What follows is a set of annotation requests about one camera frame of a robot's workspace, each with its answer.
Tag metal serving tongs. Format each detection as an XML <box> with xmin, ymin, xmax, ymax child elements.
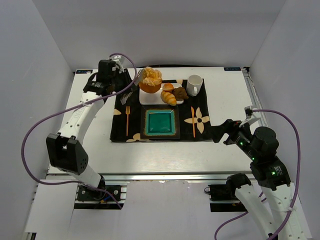
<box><xmin>120</xmin><ymin>68</ymin><xmax>145</xmax><ymax>105</ymax></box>

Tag large sugared ring bread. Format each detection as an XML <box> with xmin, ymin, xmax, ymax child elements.
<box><xmin>139</xmin><ymin>66</ymin><xmax>163</xmax><ymax>94</ymax></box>

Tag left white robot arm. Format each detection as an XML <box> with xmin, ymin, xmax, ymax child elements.
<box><xmin>46</xmin><ymin>55</ymin><xmax>132</xmax><ymax>188</ymax></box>

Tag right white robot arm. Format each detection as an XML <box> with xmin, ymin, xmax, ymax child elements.
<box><xmin>211</xmin><ymin>119</ymin><xmax>306</xmax><ymax>240</ymax></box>

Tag white rectangular bread plate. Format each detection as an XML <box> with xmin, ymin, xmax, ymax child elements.
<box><xmin>139</xmin><ymin>83</ymin><xmax>169</xmax><ymax>105</ymax></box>

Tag orange plastic fork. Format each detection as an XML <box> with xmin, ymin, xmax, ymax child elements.
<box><xmin>125</xmin><ymin>105</ymin><xmax>131</xmax><ymax>136</ymax></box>

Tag orange plastic knife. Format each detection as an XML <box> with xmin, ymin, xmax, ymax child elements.
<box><xmin>190</xmin><ymin>106</ymin><xmax>196</xmax><ymax>138</ymax></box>

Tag black floral placemat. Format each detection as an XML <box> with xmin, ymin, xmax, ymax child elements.
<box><xmin>110</xmin><ymin>85</ymin><xmax>212</xmax><ymax>143</ymax></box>

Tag small round bun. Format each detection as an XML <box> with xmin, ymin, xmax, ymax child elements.
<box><xmin>162</xmin><ymin>82</ymin><xmax>175</xmax><ymax>92</ymax></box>

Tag croissant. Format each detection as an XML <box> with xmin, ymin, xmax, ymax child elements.
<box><xmin>160</xmin><ymin>91</ymin><xmax>177</xmax><ymax>106</ymax></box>

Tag brown chocolate muffin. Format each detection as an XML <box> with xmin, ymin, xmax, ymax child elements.
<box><xmin>172</xmin><ymin>86</ymin><xmax>189</xmax><ymax>101</ymax></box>

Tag teal square plate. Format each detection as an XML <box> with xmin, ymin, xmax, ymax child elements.
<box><xmin>140</xmin><ymin>105</ymin><xmax>180</xmax><ymax>140</ymax></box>

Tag white mug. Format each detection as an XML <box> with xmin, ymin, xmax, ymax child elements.
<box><xmin>186</xmin><ymin>74</ymin><xmax>203</xmax><ymax>97</ymax></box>

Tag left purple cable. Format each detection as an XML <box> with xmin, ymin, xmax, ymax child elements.
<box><xmin>21</xmin><ymin>52</ymin><xmax>141</xmax><ymax>210</ymax></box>

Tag purple cable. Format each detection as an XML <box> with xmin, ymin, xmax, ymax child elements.
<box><xmin>214</xmin><ymin>108</ymin><xmax>301</xmax><ymax>240</ymax></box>
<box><xmin>21</xmin><ymin>52</ymin><xmax>141</xmax><ymax>210</ymax></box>

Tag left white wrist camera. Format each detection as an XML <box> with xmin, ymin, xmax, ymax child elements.
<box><xmin>109</xmin><ymin>53</ymin><xmax>125</xmax><ymax>74</ymax></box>

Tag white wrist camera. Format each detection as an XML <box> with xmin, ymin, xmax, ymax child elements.
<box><xmin>239</xmin><ymin>105</ymin><xmax>262</xmax><ymax>127</ymax></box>
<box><xmin>109</xmin><ymin>53</ymin><xmax>125</xmax><ymax>74</ymax></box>

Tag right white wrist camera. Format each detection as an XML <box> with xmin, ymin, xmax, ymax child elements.
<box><xmin>239</xmin><ymin>105</ymin><xmax>262</xmax><ymax>127</ymax></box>

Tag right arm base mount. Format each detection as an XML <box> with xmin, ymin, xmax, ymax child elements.
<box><xmin>203</xmin><ymin>173</ymin><xmax>252</xmax><ymax>213</ymax></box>

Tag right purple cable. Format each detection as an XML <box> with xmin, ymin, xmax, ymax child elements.
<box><xmin>214</xmin><ymin>108</ymin><xmax>301</xmax><ymax>240</ymax></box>

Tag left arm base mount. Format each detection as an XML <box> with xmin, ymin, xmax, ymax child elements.
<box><xmin>74</xmin><ymin>180</ymin><xmax>127</xmax><ymax>210</ymax></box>

